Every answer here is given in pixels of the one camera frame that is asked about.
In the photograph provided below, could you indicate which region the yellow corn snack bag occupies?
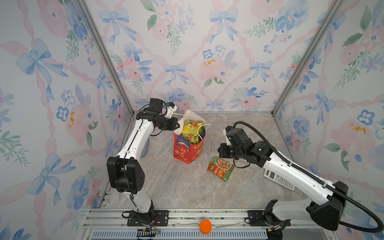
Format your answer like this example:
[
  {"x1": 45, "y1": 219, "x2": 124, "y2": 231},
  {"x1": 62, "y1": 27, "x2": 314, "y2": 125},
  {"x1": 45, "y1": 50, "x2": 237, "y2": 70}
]
[{"x1": 180, "y1": 120, "x2": 205, "y2": 145}]

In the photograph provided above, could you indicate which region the orange green noodle packet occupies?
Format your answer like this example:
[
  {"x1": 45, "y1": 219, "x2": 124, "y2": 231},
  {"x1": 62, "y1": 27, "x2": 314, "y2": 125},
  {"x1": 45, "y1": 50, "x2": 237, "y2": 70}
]
[{"x1": 207, "y1": 157, "x2": 235, "y2": 182}]

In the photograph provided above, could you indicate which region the red paper gift bag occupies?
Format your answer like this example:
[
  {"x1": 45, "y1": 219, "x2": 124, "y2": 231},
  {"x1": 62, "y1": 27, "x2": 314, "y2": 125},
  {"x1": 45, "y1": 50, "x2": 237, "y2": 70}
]
[{"x1": 173, "y1": 110, "x2": 211, "y2": 164}]

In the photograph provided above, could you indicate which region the purple snack packet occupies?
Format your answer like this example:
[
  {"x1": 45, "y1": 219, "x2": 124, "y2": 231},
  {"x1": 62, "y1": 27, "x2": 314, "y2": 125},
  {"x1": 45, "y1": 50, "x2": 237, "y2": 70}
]
[{"x1": 198, "y1": 126, "x2": 206, "y2": 141}]

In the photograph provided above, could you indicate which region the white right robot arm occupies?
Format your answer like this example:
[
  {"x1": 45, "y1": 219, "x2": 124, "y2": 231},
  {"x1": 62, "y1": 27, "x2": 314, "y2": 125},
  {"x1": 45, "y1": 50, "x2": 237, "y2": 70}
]
[{"x1": 218, "y1": 126, "x2": 345, "y2": 231}]

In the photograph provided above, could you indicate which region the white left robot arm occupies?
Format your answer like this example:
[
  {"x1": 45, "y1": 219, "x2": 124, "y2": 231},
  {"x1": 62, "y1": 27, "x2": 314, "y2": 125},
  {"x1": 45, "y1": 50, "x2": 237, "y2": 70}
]
[{"x1": 107, "y1": 98, "x2": 180, "y2": 216}]

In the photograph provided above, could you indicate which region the white calculator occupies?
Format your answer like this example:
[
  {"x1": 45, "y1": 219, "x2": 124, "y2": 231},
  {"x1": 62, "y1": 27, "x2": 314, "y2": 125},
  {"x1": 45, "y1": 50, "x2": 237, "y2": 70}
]
[{"x1": 264, "y1": 170, "x2": 295, "y2": 191}]

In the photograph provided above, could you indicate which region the orange round button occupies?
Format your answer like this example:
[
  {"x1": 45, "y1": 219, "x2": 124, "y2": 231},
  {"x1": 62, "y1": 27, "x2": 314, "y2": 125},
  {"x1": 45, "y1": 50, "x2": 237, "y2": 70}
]
[{"x1": 200, "y1": 219, "x2": 212, "y2": 234}]

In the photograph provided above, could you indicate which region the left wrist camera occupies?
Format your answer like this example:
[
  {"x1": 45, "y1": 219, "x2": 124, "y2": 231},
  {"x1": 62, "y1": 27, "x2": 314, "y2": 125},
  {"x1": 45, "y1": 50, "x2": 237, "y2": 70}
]
[{"x1": 165, "y1": 102, "x2": 177, "y2": 119}]

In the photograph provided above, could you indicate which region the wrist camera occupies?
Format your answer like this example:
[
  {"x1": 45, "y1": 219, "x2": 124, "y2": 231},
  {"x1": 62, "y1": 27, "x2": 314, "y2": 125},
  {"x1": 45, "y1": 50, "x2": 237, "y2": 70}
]
[
  {"x1": 223, "y1": 126, "x2": 233, "y2": 146},
  {"x1": 165, "y1": 102, "x2": 177, "y2": 119}
]

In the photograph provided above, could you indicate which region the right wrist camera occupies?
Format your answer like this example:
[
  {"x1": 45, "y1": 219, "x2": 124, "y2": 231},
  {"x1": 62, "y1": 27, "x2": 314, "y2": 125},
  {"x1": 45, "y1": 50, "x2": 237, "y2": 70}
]
[{"x1": 223, "y1": 126, "x2": 233, "y2": 146}]

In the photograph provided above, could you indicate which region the aluminium corner post left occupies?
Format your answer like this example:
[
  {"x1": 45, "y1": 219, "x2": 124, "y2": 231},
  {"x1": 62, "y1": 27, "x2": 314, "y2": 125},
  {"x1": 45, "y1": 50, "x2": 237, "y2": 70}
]
[{"x1": 74, "y1": 0, "x2": 134, "y2": 116}]

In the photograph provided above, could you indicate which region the aluminium corner post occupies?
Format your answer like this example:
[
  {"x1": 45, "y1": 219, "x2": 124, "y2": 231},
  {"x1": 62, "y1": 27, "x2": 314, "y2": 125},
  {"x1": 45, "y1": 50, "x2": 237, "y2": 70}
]
[
  {"x1": 74, "y1": 0, "x2": 134, "y2": 116},
  {"x1": 271, "y1": 0, "x2": 345, "y2": 117}
]

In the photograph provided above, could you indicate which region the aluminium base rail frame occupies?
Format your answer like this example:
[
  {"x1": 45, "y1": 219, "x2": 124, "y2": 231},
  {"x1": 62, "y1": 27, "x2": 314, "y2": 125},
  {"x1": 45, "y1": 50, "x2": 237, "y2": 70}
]
[{"x1": 78, "y1": 209, "x2": 341, "y2": 240}]

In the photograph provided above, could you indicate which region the black corrugated cable conduit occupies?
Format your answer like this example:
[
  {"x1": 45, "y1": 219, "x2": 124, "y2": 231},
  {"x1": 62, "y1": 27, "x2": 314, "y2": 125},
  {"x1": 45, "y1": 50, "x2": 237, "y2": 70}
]
[{"x1": 233, "y1": 121, "x2": 384, "y2": 234}]

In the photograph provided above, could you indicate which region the aluminium corner post right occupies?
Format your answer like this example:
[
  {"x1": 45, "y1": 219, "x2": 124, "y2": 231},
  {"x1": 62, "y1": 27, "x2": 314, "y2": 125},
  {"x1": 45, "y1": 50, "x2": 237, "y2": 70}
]
[{"x1": 271, "y1": 0, "x2": 345, "y2": 117}]

